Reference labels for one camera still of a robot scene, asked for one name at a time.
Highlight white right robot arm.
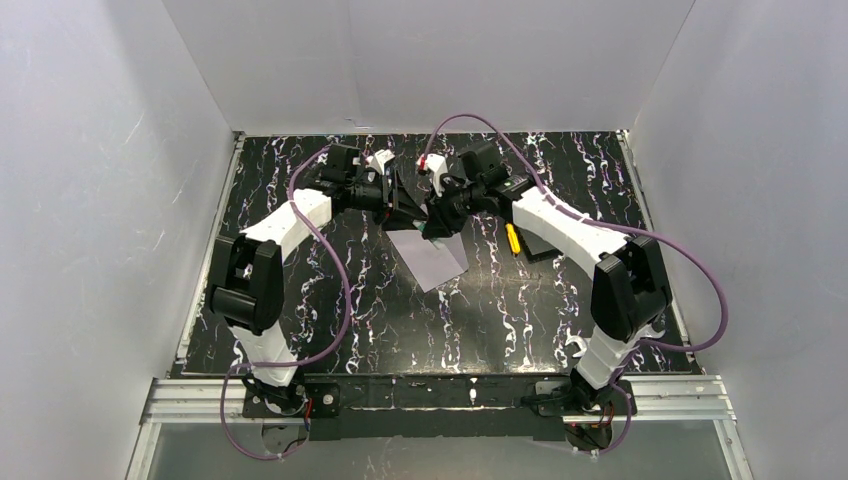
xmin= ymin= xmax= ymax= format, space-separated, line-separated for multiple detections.
xmin=417 ymin=143 xmax=673 ymax=402

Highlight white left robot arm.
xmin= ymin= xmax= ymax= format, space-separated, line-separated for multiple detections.
xmin=205 ymin=144 xmax=427 ymax=388

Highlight black flat box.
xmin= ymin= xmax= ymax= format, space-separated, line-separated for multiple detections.
xmin=517 ymin=229 xmax=562 ymax=263

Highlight silver open-end wrench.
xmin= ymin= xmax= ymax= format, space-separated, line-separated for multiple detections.
xmin=564 ymin=335 xmax=589 ymax=359

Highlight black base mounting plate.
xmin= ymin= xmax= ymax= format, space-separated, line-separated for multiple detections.
xmin=240 ymin=373 xmax=637 ymax=448

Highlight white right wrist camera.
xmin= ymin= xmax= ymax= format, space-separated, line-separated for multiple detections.
xmin=417 ymin=153 xmax=448 ymax=197

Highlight yellow handled screwdriver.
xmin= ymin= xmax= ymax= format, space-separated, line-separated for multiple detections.
xmin=505 ymin=223 xmax=521 ymax=255

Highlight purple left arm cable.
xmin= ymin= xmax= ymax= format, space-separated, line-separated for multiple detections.
xmin=218 ymin=146 xmax=353 ymax=463

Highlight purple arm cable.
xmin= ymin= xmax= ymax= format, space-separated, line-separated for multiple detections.
xmin=218 ymin=146 xmax=353 ymax=463
xmin=417 ymin=113 xmax=729 ymax=458

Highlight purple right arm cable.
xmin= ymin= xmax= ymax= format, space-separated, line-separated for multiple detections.
xmin=417 ymin=113 xmax=729 ymax=458

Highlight aluminium front rail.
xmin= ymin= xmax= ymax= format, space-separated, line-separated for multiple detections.
xmin=142 ymin=374 xmax=736 ymax=424

